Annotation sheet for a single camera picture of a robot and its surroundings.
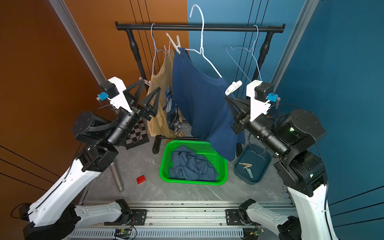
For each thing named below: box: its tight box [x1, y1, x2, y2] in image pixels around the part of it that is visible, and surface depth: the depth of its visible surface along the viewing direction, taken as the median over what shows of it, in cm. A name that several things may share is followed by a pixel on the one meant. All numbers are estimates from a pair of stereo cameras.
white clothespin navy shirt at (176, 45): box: [166, 32, 181, 55], surface depth 53 cm
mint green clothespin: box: [245, 165, 254, 179], surface depth 87 cm
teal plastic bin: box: [233, 144, 272, 185], surface depth 91 cm
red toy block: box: [136, 175, 146, 185], surface depth 87 cm
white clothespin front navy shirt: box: [224, 80, 243, 96], surface depth 38 cm
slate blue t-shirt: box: [169, 145, 219, 181], surface depth 86 cm
